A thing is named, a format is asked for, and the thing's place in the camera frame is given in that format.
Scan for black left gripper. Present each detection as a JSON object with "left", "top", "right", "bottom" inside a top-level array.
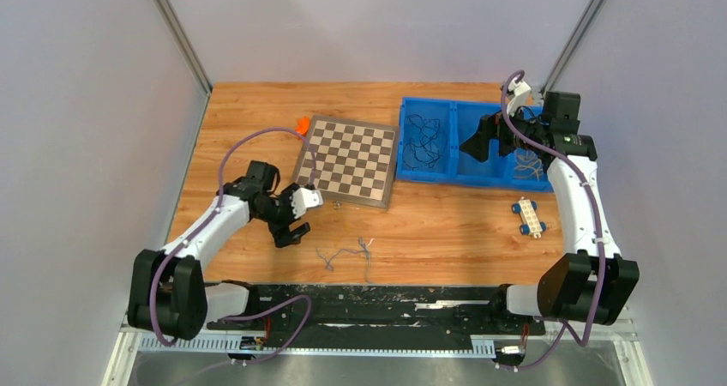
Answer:
[{"left": 255, "top": 184, "right": 309, "bottom": 248}]

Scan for orange plastic piece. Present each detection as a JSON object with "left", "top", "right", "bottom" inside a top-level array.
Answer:
[{"left": 295, "top": 117, "right": 310, "bottom": 136}]

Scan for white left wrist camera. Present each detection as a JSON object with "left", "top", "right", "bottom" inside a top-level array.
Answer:
[{"left": 291, "top": 187, "right": 324, "bottom": 220}]

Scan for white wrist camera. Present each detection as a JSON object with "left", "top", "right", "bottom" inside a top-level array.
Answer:
[
  {"left": 291, "top": 187, "right": 324, "bottom": 220},
  {"left": 501, "top": 80, "right": 532, "bottom": 117}
]

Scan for grey purple thin cable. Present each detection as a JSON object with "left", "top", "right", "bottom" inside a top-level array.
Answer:
[{"left": 314, "top": 236, "right": 376, "bottom": 285}]

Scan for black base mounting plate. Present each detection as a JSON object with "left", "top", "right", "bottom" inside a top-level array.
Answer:
[{"left": 207, "top": 284, "right": 546, "bottom": 351}]

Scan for blue plastic divided bin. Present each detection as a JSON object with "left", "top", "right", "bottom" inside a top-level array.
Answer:
[{"left": 396, "top": 97, "right": 553, "bottom": 192}]

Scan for white toy car blue wheels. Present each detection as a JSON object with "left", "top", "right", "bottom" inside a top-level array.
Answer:
[{"left": 511, "top": 197, "right": 547, "bottom": 239}]

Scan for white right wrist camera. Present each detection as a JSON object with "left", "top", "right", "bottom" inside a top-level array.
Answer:
[{"left": 501, "top": 80, "right": 532, "bottom": 117}]

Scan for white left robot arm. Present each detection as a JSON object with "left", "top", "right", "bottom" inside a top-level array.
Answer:
[{"left": 126, "top": 160, "right": 323, "bottom": 345}]

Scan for white slotted cable duct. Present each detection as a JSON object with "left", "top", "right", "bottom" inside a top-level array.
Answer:
[{"left": 137, "top": 335, "right": 496, "bottom": 357}]

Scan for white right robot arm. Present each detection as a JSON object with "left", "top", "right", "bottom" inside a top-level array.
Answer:
[{"left": 460, "top": 89, "right": 640, "bottom": 333}]

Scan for right aluminium frame post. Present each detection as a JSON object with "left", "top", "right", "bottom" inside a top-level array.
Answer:
[{"left": 539, "top": 0, "right": 607, "bottom": 95}]

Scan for wooden chessboard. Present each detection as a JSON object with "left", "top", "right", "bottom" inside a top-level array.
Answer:
[{"left": 292, "top": 115, "right": 399, "bottom": 209}]

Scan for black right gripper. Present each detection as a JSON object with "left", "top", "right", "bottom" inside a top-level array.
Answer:
[{"left": 460, "top": 100, "right": 547, "bottom": 162}]

